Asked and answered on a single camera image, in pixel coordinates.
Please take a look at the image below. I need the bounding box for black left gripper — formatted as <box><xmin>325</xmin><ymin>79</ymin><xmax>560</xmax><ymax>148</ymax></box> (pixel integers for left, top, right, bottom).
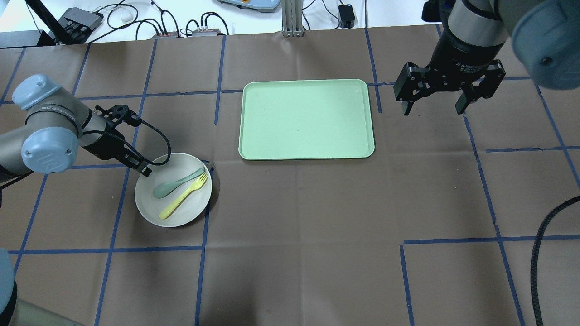
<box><xmin>79</xmin><ymin>105</ymin><xmax>152</xmax><ymax>177</ymax></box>

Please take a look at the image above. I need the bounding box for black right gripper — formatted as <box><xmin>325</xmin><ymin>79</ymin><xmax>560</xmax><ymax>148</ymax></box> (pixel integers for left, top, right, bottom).
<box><xmin>394</xmin><ymin>43</ymin><xmax>505</xmax><ymax>116</ymax></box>

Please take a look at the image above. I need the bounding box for white round plate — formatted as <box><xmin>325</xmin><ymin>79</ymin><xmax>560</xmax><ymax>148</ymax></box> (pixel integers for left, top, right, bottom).
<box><xmin>134</xmin><ymin>153</ymin><xmax>212</xmax><ymax>228</ymax></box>

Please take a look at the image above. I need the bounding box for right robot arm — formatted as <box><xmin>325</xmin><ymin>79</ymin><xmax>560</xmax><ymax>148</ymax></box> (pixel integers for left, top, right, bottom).
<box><xmin>394</xmin><ymin>0</ymin><xmax>580</xmax><ymax>115</ymax></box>

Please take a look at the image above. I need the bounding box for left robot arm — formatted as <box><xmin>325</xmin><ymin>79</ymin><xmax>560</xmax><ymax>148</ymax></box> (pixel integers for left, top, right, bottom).
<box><xmin>0</xmin><ymin>74</ymin><xmax>151</xmax><ymax>188</ymax></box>

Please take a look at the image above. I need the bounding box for yellow plastic fork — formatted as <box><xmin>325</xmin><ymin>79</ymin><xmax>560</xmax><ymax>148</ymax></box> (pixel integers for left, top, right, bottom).
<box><xmin>158</xmin><ymin>173</ymin><xmax>209</xmax><ymax>220</ymax></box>

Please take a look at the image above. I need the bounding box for teal plastic spoon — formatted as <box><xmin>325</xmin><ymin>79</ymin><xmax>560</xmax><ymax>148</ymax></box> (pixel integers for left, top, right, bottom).
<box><xmin>153</xmin><ymin>168</ymin><xmax>205</xmax><ymax>199</ymax></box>

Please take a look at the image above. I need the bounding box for light green tray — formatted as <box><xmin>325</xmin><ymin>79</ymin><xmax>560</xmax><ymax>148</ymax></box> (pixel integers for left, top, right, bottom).
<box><xmin>238</xmin><ymin>79</ymin><xmax>375</xmax><ymax>161</ymax></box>

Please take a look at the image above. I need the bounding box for black power adapter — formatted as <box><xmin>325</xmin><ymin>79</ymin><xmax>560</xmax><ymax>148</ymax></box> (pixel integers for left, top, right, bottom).
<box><xmin>338</xmin><ymin>4</ymin><xmax>356</xmax><ymax>29</ymax></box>

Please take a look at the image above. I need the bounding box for grey adapter box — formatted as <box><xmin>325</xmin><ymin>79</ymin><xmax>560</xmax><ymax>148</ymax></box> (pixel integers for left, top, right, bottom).
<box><xmin>151</xmin><ymin>31</ymin><xmax>180</xmax><ymax>39</ymax></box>
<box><xmin>190</xmin><ymin>29</ymin><xmax>224</xmax><ymax>37</ymax></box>

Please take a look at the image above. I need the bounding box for black usb hub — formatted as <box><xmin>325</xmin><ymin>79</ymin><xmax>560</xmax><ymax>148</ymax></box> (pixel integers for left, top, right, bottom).
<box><xmin>58</xmin><ymin>7</ymin><xmax>104</xmax><ymax>34</ymax></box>

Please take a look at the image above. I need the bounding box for teach pendant tablet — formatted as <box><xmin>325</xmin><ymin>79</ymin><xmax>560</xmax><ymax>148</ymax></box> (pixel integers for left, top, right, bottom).
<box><xmin>218</xmin><ymin>0</ymin><xmax>281</xmax><ymax>13</ymax></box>

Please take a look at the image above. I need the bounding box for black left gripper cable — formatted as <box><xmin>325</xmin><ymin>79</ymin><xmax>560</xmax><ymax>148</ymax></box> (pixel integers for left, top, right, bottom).
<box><xmin>129</xmin><ymin>115</ymin><xmax>172</xmax><ymax>166</ymax></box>

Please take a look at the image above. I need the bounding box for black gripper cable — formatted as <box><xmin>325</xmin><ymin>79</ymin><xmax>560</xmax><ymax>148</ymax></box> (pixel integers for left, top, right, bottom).
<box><xmin>129</xmin><ymin>115</ymin><xmax>172</xmax><ymax>166</ymax></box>
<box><xmin>530</xmin><ymin>195</ymin><xmax>580</xmax><ymax>326</ymax></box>

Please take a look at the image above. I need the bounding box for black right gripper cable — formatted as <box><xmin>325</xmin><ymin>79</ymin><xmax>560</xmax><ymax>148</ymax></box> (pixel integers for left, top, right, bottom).
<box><xmin>530</xmin><ymin>195</ymin><xmax>580</xmax><ymax>326</ymax></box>

